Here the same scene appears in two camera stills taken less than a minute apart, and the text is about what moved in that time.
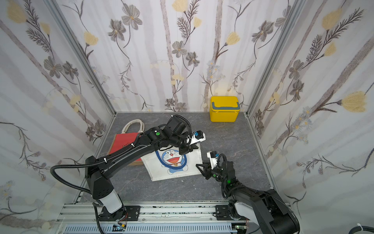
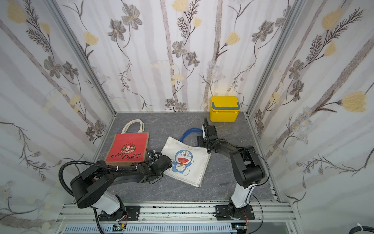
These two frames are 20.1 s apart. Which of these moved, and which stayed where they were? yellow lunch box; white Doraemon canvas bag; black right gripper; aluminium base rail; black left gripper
Moved: black left gripper; black right gripper; white Doraemon canvas bag
Stayed: yellow lunch box; aluminium base rail
